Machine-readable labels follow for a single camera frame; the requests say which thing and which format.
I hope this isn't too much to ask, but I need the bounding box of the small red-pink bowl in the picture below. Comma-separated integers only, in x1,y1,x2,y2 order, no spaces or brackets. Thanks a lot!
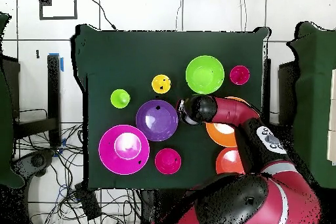
154,148,182,175

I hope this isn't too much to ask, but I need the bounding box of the red-pink cup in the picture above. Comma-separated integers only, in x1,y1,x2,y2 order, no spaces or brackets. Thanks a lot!
229,65,251,86

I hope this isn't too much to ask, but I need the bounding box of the lime green bowl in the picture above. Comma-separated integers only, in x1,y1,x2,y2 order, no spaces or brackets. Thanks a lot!
185,55,225,95

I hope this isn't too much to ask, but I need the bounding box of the blue tape strip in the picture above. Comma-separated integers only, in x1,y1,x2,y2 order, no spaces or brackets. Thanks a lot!
49,52,64,72

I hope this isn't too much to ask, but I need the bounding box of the thin grey cable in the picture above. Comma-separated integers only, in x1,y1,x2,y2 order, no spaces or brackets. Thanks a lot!
239,0,247,32

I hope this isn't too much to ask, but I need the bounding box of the tangle of cables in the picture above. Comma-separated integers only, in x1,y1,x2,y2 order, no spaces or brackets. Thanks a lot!
11,108,142,224

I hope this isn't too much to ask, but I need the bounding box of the yellow cup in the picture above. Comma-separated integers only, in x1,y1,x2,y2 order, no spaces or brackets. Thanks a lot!
151,74,172,95

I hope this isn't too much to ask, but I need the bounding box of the large orange bowl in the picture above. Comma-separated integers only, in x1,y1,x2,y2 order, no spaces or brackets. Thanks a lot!
205,96,247,148

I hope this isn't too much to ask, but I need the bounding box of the purple bowl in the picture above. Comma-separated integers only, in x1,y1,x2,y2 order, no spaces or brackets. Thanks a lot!
135,99,179,143

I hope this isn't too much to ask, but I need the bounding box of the black chair base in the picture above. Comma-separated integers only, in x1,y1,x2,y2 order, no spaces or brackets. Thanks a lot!
11,148,56,183

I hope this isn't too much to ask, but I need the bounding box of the black cable with plug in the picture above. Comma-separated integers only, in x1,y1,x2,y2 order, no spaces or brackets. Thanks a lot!
87,0,117,31

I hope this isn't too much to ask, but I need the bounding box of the dark green tablecloth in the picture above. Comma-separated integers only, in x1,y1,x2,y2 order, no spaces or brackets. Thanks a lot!
70,24,271,191

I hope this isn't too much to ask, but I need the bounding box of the large pink bowl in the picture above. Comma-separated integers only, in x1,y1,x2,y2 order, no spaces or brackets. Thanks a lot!
98,124,150,175

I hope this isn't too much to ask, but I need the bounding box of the green cloth side table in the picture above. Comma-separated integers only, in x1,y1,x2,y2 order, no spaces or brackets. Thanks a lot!
0,12,25,189
287,21,336,189

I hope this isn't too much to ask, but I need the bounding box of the black floor box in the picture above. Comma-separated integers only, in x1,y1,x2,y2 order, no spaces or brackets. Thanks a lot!
73,181,102,221

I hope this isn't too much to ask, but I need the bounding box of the lime green cup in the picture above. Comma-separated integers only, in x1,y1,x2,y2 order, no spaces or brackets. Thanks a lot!
110,89,131,110

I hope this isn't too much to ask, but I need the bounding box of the black metal frame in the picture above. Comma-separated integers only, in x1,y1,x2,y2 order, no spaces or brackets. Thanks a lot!
10,53,62,148
262,58,299,126

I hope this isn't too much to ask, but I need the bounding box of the red-orange bowl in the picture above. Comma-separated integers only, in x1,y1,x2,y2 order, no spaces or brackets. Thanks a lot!
215,146,246,175

